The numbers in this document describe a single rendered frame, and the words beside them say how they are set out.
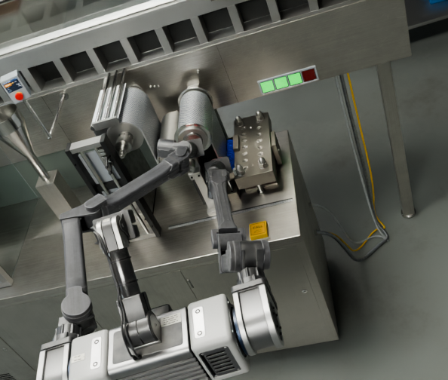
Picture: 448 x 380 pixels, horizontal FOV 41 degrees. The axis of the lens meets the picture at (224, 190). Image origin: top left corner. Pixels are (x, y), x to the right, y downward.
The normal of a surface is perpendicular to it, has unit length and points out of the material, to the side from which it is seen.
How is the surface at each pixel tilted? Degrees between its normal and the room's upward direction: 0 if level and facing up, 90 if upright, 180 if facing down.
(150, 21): 90
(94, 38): 90
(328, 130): 0
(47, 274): 0
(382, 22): 90
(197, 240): 0
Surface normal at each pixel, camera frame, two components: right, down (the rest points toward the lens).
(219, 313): -0.32, -0.69
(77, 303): 0.00, -0.76
